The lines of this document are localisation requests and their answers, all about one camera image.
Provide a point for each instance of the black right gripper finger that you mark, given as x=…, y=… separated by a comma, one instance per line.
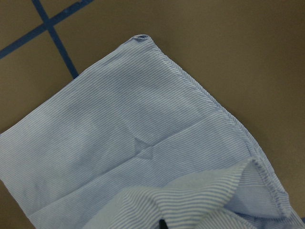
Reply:
x=162, y=224

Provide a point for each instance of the light blue striped shirt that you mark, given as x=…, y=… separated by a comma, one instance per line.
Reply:
x=134, y=141

